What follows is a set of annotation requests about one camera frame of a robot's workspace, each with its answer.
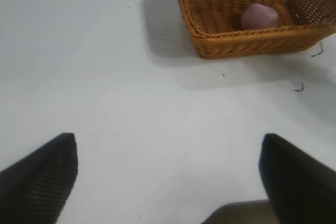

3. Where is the pink rounded bun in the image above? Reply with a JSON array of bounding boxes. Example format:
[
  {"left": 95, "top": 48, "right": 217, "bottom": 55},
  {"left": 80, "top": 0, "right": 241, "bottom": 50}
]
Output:
[{"left": 240, "top": 3, "right": 278, "bottom": 29}]

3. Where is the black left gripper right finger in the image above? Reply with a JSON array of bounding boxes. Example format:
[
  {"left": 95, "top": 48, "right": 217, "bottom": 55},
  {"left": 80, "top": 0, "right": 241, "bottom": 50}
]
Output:
[{"left": 258, "top": 133, "right": 336, "bottom": 224}]

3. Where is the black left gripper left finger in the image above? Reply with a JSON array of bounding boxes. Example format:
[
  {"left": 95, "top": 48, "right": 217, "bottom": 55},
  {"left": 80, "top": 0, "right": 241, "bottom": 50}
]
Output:
[{"left": 0, "top": 132, "right": 79, "bottom": 224}]

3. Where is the brown woven wicker basket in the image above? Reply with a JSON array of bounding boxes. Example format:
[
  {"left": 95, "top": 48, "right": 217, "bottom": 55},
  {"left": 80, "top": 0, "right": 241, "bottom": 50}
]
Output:
[{"left": 172, "top": 0, "right": 336, "bottom": 60}]

